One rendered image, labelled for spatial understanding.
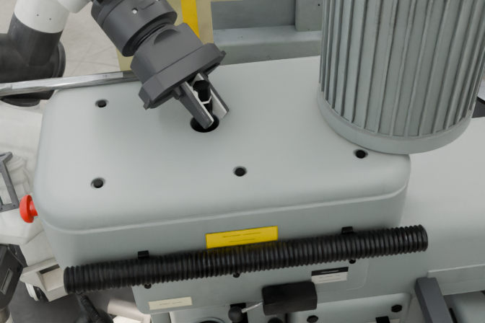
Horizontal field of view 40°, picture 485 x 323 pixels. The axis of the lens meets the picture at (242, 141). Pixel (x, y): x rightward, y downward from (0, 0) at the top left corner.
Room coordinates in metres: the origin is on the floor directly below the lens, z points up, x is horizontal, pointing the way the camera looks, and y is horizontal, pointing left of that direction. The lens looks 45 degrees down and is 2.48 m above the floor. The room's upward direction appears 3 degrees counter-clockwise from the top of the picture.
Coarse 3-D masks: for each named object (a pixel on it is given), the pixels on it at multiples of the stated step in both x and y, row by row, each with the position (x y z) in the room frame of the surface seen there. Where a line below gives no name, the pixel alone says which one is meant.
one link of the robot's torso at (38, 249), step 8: (40, 232) 1.10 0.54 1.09; (32, 240) 1.09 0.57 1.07; (40, 240) 1.09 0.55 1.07; (16, 248) 1.08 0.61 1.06; (24, 248) 1.07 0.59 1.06; (32, 248) 1.08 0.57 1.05; (40, 248) 1.09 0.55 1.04; (48, 248) 1.09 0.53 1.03; (16, 256) 1.07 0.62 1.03; (24, 256) 1.07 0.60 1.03; (32, 256) 1.07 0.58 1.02; (40, 256) 1.08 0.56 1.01; (48, 256) 1.09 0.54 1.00; (24, 264) 1.06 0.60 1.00; (32, 264) 1.07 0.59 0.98
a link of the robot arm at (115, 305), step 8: (112, 304) 0.74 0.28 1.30; (120, 304) 0.74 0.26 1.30; (128, 304) 0.74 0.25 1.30; (112, 312) 0.73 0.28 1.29; (120, 312) 0.72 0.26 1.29; (128, 312) 0.72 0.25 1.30; (136, 312) 0.72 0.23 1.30; (120, 320) 0.71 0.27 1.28; (128, 320) 0.72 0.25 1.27; (136, 320) 0.71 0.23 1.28; (144, 320) 0.70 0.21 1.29
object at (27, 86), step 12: (108, 72) 0.74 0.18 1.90; (120, 72) 0.74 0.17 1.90; (132, 72) 0.74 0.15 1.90; (0, 84) 0.72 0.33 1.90; (12, 84) 0.72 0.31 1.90; (24, 84) 0.72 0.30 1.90; (36, 84) 0.72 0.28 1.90; (48, 84) 0.72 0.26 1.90; (60, 84) 0.72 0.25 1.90; (72, 84) 0.72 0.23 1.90; (84, 84) 0.72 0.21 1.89; (96, 84) 0.72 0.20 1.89
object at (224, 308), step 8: (248, 304) 0.54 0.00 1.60; (168, 312) 0.58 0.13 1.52; (176, 312) 0.55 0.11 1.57; (184, 312) 0.54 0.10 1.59; (192, 312) 0.54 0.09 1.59; (200, 312) 0.53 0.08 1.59; (208, 312) 0.54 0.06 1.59; (216, 312) 0.54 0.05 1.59; (224, 312) 0.54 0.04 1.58; (248, 312) 0.54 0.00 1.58; (256, 312) 0.54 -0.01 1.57; (176, 320) 0.55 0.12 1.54; (184, 320) 0.54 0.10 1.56; (192, 320) 0.54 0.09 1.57; (200, 320) 0.53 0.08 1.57; (208, 320) 0.53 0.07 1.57; (216, 320) 0.53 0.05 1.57; (224, 320) 0.54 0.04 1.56; (248, 320) 0.54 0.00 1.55; (256, 320) 0.54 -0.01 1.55; (264, 320) 0.54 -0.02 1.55
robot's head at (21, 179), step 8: (8, 168) 0.78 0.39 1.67; (16, 168) 0.78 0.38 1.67; (0, 176) 0.77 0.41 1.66; (16, 176) 0.78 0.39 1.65; (24, 176) 0.79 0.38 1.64; (0, 184) 0.77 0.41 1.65; (16, 184) 0.77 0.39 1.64; (24, 184) 0.78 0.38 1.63; (0, 192) 0.76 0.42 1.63; (16, 192) 0.76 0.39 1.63; (24, 192) 0.76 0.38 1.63; (8, 200) 0.75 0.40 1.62; (8, 216) 0.73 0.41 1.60; (16, 216) 0.73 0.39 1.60; (8, 224) 0.73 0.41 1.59; (16, 224) 0.72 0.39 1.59
